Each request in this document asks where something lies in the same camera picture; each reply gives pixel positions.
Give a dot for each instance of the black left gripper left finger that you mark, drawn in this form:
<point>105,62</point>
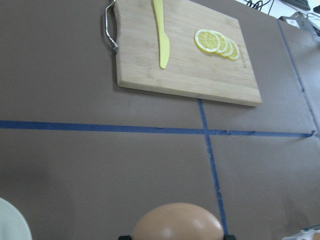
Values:
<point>125,237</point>

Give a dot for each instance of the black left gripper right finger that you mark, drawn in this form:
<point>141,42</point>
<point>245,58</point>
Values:
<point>229,237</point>

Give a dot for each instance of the brown egg from bowl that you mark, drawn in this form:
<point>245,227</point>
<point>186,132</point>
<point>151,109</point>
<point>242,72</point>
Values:
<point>178,221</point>

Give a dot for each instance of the white ceramic bowl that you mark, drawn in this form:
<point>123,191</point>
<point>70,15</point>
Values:
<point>13,225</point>

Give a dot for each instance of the bamboo cutting board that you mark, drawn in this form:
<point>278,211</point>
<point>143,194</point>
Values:
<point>190,72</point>

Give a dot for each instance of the yellow plastic knife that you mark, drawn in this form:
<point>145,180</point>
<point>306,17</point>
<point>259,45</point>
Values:
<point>163,39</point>

